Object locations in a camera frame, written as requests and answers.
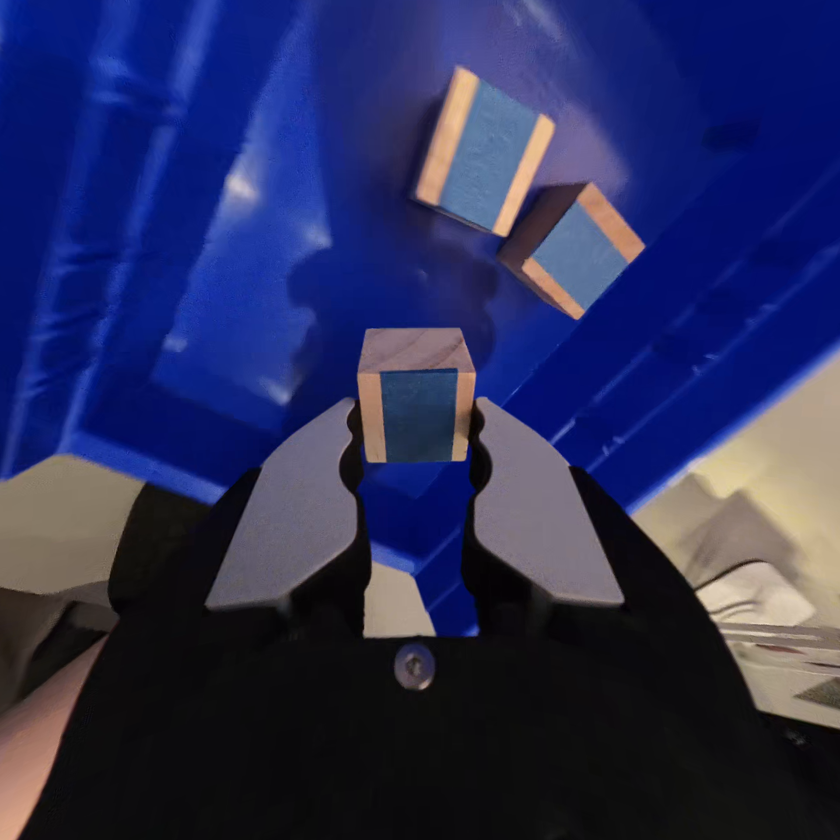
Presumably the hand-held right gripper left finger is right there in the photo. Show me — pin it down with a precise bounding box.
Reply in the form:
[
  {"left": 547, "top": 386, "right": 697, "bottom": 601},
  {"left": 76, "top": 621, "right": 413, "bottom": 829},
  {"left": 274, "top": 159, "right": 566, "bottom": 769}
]
[{"left": 205, "top": 397, "right": 370, "bottom": 618}]

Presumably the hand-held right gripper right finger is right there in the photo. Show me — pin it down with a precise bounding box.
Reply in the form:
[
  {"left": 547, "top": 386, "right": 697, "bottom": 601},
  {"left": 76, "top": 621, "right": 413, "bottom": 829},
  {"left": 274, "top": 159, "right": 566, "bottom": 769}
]
[{"left": 461, "top": 395, "right": 626, "bottom": 621}]

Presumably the wooden cube blue marked face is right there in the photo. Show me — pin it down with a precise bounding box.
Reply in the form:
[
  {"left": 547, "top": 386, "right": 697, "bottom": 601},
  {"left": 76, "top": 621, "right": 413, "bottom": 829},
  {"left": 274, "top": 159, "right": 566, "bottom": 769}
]
[
  {"left": 496, "top": 182, "right": 647, "bottom": 321},
  {"left": 357, "top": 327, "right": 475, "bottom": 464},
  {"left": 411, "top": 65, "right": 556, "bottom": 238}
]

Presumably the blue plastic bin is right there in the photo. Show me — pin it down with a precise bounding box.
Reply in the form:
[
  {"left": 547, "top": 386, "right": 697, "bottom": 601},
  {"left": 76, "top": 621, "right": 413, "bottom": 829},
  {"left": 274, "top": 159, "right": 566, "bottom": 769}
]
[{"left": 0, "top": 0, "right": 840, "bottom": 639}]

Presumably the person's left forearm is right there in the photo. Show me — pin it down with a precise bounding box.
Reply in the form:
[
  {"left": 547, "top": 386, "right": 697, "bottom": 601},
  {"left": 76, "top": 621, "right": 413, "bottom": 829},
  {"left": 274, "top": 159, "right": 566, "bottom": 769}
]
[{"left": 0, "top": 630, "right": 109, "bottom": 840}]

